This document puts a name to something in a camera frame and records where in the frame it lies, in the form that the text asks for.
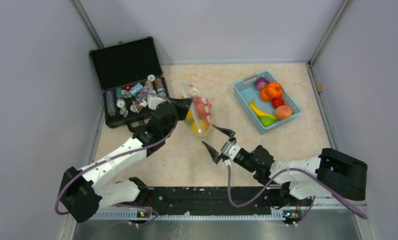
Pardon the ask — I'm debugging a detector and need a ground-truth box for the yellow toy lemon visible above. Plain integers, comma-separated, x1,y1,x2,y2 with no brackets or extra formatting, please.
190,120,209,136

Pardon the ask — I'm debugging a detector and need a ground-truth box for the clear dotted zip bag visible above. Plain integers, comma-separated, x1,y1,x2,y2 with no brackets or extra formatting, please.
179,82,214,137

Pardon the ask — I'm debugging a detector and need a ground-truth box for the red toy apple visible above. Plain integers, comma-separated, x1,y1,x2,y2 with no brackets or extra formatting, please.
194,97,212,117

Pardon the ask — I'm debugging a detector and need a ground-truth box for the blue perforated plastic basket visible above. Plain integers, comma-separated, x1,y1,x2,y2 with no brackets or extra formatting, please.
233,70,302,135

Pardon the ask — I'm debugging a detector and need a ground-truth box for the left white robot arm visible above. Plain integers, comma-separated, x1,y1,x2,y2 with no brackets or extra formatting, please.
54,93,194,223

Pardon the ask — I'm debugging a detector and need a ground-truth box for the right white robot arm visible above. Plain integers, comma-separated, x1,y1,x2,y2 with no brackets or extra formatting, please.
203,126,368,206

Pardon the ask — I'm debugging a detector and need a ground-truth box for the yellow toy banana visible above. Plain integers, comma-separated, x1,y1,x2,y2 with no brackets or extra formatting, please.
248,99,277,121

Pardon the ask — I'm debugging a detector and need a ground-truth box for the green toy lime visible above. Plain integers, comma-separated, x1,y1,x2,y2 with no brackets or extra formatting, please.
259,115,275,128

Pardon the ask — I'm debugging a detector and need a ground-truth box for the toy peach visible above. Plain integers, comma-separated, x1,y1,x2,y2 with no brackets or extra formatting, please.
274,105,293,121

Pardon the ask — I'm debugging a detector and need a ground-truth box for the red toy pepper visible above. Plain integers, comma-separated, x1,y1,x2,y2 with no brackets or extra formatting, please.
271,97,285,109

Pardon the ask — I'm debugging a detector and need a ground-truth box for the purple toy onion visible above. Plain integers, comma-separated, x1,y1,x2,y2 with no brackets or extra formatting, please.
253,77,270,91

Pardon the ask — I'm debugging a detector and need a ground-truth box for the black poker chip case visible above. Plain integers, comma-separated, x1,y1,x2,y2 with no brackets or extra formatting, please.
88,36,170,132

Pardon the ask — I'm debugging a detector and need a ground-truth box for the orange toy pumpkin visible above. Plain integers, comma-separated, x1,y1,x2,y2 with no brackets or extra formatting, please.
259,82,284,102

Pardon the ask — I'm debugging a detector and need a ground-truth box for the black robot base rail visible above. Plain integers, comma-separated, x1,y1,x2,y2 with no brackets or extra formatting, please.
129,185,312,216

